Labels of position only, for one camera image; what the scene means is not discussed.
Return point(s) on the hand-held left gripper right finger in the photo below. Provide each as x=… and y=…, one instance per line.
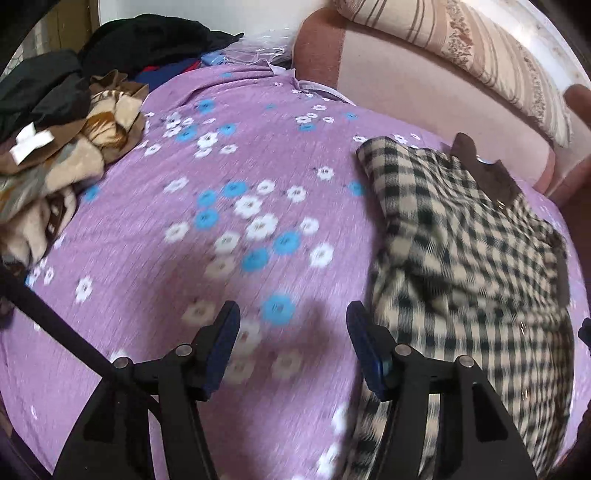
x=365, y=350

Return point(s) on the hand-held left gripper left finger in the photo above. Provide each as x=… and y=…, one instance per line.
x=226, y=341

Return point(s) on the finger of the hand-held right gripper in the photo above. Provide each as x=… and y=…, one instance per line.
x=585, y=334

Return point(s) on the black and cream checkered garment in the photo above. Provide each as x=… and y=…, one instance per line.
x=461, y=277

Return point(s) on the blue and red clothes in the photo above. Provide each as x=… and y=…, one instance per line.
x=161, y=74

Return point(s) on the black clothes pile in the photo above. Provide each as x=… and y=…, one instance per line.
x=147, y=37

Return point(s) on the purple floral bedsheet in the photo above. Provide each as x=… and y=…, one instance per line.
x=184, y=230

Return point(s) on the brown and beige blanket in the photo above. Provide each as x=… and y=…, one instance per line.
x=69, y=161

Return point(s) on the pink and brown sofa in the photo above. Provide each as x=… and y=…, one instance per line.
x=392, y=78

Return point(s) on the clear plastic bag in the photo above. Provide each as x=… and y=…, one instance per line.
x=258, y=48

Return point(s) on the large striped floral pillow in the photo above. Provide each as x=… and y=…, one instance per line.
x=485, y=46

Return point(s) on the dark grey jacket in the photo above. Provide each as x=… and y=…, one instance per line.
x=41, y=87

